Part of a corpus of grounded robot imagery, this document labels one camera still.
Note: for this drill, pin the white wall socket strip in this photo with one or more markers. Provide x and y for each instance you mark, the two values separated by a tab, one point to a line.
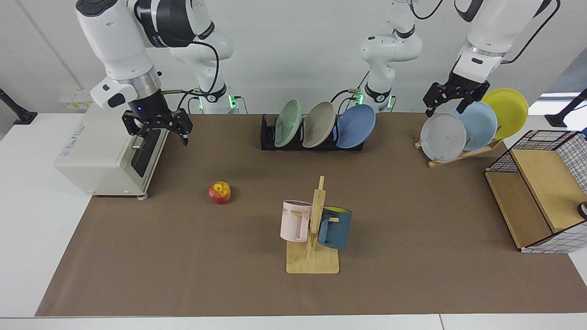
75	100

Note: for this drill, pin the pale green plate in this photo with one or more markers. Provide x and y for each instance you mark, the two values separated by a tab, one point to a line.
288	123

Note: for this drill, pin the light blue plate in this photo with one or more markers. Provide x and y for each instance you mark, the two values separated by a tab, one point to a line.
479	123

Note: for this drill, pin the pink cup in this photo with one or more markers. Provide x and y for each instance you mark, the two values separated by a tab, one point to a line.
293	224

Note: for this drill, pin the red yellow apple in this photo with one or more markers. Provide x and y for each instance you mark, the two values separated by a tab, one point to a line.
219	193

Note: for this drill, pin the wooden plate rack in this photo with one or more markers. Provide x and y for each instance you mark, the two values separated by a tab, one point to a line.
458	156

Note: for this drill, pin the small dark round thing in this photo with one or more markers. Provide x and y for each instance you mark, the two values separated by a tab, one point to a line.
583	211

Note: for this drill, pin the yellow plate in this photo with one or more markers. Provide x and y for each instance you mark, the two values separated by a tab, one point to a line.
509	110

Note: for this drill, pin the black dish rack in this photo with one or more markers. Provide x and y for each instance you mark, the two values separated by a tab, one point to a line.
267	137

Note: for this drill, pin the beige plate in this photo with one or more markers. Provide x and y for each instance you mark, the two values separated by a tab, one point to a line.
318	124

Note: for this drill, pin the wooden cup stand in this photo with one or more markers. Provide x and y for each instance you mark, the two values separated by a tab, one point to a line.
314	261

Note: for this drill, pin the grey plate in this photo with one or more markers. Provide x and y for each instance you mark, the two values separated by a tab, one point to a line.
442	137

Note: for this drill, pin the dark blue cup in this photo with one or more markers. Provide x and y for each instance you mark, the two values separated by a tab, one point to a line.
338	229

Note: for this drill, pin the brown table cloth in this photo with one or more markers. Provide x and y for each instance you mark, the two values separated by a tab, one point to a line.
412	229

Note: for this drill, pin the pale toaster oven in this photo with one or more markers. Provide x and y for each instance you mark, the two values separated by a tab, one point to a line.
101	160

